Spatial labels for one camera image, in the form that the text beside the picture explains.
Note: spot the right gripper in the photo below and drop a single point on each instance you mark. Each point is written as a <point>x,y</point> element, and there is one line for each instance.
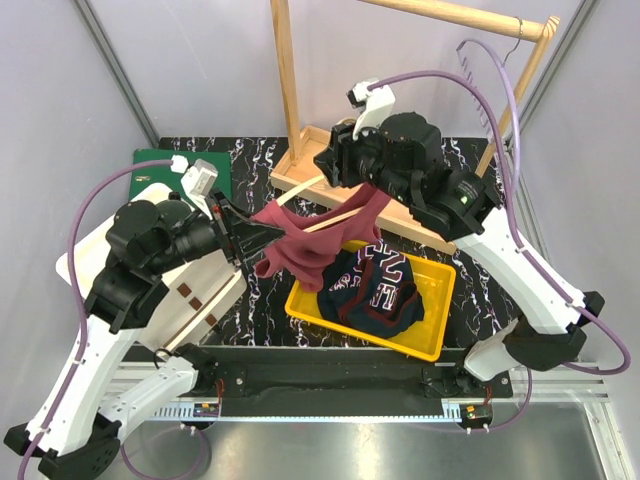
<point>338,169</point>

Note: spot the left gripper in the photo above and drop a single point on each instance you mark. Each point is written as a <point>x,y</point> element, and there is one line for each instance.
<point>236,232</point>

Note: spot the wooden clothes hanger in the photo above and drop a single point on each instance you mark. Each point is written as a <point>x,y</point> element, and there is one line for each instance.
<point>300,172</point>

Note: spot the navy tank top maroon trim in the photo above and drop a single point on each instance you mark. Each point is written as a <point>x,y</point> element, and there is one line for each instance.
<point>371,290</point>

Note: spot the lilac plastic hanger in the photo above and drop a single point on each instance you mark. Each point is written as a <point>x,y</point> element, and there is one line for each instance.
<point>512,176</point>

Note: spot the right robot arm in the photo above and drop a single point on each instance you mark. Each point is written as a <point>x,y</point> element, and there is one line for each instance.
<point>403,158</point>

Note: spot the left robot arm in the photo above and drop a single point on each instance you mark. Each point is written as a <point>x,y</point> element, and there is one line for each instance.
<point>79,433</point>

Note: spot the wooden clothes rack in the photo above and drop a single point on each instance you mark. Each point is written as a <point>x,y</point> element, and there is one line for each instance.
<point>395,218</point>

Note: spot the dark grey cup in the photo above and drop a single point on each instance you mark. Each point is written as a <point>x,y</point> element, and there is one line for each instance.
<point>173,211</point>

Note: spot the green folder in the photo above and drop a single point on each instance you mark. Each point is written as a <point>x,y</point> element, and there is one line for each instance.
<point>143,178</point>

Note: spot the yellow plastic tray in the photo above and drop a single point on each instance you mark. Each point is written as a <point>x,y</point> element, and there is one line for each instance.
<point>424,339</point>

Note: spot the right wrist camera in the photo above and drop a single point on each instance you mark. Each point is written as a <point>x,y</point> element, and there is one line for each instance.
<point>374,103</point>

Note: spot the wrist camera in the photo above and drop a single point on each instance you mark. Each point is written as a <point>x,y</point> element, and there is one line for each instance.
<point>374,103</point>
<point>197,179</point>

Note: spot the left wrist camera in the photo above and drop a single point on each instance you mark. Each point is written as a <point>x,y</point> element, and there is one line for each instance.
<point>197,179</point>

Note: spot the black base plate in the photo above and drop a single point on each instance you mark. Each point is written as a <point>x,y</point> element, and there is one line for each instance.
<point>355,385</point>

